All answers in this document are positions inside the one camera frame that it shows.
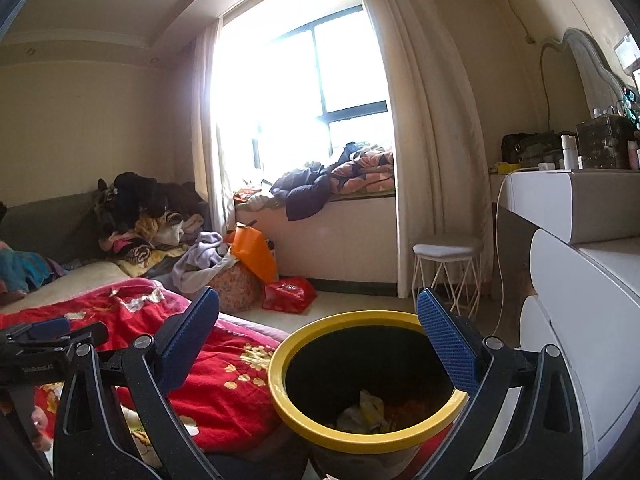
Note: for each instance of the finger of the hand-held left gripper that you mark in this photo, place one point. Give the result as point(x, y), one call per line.
point(47, 327)
point(90, 335)

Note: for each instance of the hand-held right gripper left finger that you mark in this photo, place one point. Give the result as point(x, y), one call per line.
point(192, 332)

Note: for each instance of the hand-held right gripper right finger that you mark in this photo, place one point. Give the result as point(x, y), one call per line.
point(447, 342)

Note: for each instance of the orange snack wrapper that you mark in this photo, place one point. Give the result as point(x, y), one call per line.
point(412, 410)

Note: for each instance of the white and yellow snack wrapper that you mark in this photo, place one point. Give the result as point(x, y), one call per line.
point(372, 407)

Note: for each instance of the yellow-rimmed black trash bin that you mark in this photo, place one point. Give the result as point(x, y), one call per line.
point(280, 385)

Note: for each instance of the white tissue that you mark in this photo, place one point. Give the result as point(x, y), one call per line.
point(352, 420)

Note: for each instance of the person's left hand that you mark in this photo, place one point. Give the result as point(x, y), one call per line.
point(41, 430)

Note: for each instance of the pink floral fabric bag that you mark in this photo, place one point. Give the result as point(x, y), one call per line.
point(237, 290)

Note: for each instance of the teal cloth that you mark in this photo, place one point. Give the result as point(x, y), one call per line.
point(22, 265)

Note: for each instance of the red floral blanket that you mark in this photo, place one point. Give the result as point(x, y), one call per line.
point(225, 395)

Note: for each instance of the lavender cloth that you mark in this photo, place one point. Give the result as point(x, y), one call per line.
point(200, 257)

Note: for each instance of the pile of patterned clothes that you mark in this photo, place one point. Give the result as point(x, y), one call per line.
point(150, 247)

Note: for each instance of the orange paper bag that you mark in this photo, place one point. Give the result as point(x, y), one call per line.
point(255, 252)

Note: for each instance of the grey sofa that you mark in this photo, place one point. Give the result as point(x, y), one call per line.
point(45, 225)

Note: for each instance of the red plastic bag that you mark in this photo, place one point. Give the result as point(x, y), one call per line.
point(290, 295)

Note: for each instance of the white window seat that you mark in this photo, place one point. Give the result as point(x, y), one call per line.
point(350, 245)

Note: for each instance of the pile of black clothes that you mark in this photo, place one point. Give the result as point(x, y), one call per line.
point(137, 200)

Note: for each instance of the white drawer cabinet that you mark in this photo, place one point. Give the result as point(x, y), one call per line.
point(590, 310)

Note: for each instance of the white cloth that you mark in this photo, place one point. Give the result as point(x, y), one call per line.
point(262, 202)

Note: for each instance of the red cloth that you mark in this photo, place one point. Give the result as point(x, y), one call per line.
point(247, 195)

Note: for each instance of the bedding pile on windowsill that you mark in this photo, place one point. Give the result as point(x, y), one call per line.
point(302, 192)

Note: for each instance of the white vanity desk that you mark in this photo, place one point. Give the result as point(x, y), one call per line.
point(565, 205)

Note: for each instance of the narrow cream curtain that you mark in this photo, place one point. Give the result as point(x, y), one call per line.
point(212, 150)

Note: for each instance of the yellow flat item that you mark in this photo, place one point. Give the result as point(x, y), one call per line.
point(506, 167)

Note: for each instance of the orange patterned quilt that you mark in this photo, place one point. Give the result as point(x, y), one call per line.
point(365, 170)

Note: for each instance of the wide cream curtain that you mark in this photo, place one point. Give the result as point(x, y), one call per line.
point(430, 150)

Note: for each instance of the white charger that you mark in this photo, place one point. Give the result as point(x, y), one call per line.
point(546, 166)

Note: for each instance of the black bag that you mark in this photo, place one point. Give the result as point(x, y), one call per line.
point(530, 147)

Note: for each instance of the white bottle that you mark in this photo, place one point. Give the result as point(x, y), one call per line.
point(568, 152)

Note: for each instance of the dark cosmetic box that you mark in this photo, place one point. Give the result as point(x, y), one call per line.
point(605, 142)

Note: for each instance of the pink bottle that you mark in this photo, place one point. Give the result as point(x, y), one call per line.
point(634, 156)

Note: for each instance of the black-framed window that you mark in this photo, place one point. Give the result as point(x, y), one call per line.
point(350, 75)

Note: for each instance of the wavy-framed mirror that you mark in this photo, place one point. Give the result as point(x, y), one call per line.
point(590, 75)

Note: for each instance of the clear cosmetic organiser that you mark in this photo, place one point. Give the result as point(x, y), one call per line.
point(631, 70)

